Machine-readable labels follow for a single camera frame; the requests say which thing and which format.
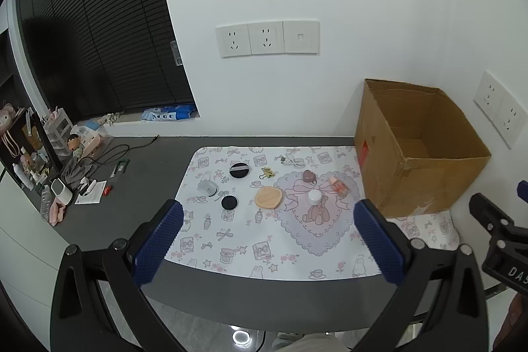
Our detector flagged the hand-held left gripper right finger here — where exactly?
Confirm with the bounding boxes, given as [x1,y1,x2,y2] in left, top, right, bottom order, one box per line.
[352,199,489,352]

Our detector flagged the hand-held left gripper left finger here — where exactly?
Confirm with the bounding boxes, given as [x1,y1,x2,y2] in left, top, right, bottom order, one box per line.
[49,199,184,352]

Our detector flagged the brown cardboard box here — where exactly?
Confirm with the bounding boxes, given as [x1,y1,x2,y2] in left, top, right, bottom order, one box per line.
[354,79,491,218]

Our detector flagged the pink small bottle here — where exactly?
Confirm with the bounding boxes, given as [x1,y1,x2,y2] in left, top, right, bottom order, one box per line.
[329,176,349,197]

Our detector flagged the grey compact case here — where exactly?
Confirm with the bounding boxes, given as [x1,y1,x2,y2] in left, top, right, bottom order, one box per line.
[197,179,218,198]

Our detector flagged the orange makeup puff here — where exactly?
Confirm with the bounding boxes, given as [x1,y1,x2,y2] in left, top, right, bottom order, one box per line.
[254,187,284,209]

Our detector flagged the person's right forearm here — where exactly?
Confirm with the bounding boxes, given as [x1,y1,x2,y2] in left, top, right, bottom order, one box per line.
[493,290,528,352]

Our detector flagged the white paper sheet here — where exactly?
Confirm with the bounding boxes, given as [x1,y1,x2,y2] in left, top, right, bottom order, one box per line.
[74,179,109,206]

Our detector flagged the pink printed desk mat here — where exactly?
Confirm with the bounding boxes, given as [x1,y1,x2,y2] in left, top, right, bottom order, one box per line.
[165,146,460,280]

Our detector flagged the pink cloth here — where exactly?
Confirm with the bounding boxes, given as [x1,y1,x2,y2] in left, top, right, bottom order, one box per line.
[49,199,72,227]

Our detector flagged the grey cloth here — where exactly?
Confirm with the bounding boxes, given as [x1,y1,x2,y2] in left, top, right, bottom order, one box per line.
[62,158,96,188]

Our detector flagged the white small device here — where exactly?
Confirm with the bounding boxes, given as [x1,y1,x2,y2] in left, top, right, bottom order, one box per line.
[49,178,75,206]

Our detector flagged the clear water bottle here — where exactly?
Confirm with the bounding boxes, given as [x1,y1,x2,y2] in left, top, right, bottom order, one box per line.
[40,187,54,221]

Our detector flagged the pink storage box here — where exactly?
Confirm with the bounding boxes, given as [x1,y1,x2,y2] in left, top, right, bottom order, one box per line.
[78,125,113,155]

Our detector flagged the blue tissue package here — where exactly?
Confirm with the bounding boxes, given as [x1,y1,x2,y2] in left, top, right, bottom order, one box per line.
[141,105,195,121]

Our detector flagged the small cartoon figurine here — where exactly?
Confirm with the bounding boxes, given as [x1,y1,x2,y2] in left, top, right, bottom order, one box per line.
[66,133,83,155]

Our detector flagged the clear drawer organizer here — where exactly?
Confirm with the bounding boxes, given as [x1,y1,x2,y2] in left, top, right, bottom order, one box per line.
[43,109,69,155]

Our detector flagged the black window blinds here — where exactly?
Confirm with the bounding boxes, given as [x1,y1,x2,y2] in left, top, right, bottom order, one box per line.
[14,0,196,122]

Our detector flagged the white wall power socket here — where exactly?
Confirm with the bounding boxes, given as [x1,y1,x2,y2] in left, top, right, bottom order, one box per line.
[215,24,252,58]
[474,71,506,124]
[247,21,284,56]
[493,90,528,150]

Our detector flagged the thin black cable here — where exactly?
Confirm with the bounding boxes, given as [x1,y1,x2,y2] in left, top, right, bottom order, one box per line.
[82,135,159,171]

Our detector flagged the white wall network plate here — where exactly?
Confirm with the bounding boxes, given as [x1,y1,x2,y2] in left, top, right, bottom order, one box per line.
[283,19,320,55]

